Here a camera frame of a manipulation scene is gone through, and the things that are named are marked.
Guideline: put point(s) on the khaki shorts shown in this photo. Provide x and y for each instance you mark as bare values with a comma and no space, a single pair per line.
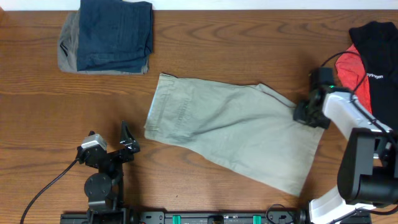
248,129

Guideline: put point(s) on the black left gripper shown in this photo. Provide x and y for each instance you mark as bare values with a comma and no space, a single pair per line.
132,144

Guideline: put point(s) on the folded dark blue jeans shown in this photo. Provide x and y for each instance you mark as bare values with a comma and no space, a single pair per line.
114,35

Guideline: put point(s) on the folded grey trousers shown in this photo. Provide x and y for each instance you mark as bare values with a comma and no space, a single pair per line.
67,46

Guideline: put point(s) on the black t-shirt with print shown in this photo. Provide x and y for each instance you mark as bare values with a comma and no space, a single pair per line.
376,42

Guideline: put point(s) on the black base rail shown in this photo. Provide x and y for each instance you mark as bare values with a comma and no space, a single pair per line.
273,216

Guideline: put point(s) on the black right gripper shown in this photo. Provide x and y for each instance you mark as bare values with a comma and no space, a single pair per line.
300,116

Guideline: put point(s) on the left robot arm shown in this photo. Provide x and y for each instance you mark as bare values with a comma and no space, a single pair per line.
105,189

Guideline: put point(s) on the red garment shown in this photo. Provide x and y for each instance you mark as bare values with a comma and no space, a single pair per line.
350,71

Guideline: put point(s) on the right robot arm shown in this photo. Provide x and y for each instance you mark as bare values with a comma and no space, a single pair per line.
367,177

